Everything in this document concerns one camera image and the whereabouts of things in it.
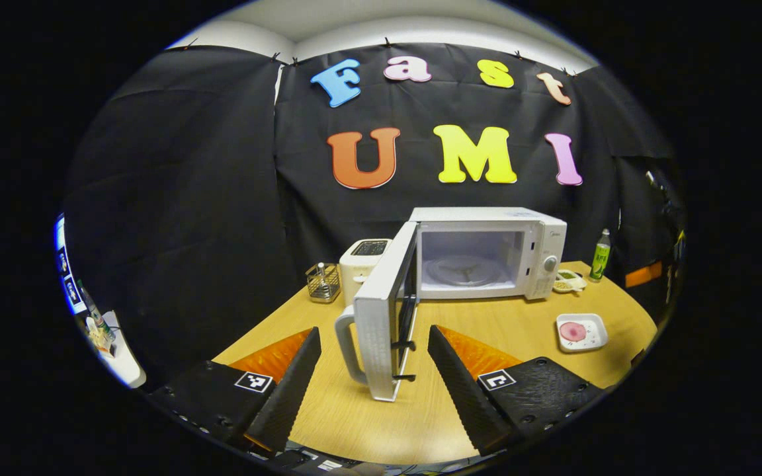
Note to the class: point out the white divided dish of beans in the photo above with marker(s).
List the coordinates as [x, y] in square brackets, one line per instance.
[566, 284]

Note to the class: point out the white side table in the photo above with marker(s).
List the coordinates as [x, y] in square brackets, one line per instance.
[128, 363]

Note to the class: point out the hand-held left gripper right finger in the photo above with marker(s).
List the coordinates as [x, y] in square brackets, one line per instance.
[464, 393]

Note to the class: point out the black backdrop cloth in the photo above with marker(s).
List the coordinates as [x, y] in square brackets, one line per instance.
[189, 198]

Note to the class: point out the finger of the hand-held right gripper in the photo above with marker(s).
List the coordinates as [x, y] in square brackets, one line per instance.
[644, 274]

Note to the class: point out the slim green bottle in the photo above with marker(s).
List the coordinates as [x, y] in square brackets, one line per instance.
[95, 314]

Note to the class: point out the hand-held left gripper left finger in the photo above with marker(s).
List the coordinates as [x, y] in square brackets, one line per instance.
[288, 390]

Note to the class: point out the white toaster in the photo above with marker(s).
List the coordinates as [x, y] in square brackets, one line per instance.
[354, 271]

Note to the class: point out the green drink bottle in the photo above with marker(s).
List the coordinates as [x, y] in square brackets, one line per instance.
[600, 258]

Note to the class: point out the white square plate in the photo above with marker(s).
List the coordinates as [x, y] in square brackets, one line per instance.
[596, 334]

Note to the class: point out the glass turntable plate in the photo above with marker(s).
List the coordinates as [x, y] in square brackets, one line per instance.
[464, 270]

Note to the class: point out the blue white wall board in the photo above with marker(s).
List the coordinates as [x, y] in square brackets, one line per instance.
[67, 271]

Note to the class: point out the pink food slice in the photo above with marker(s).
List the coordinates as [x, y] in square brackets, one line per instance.
[573, 331]

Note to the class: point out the white microwave oven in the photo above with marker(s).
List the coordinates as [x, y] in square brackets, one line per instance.
[487, 215]

